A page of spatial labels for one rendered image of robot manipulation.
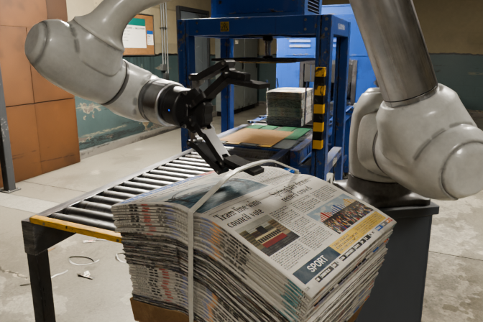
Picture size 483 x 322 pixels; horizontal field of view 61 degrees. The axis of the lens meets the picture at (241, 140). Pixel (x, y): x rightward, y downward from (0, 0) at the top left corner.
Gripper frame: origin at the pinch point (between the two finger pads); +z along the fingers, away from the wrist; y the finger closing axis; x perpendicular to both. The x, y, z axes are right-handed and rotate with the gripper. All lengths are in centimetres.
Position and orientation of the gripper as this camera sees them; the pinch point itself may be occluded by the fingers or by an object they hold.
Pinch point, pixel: (256, 126)
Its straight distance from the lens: 66.8
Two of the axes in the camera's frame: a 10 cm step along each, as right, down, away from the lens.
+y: -0.6, 9.6, 2.8
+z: 7.6, 2.3, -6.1
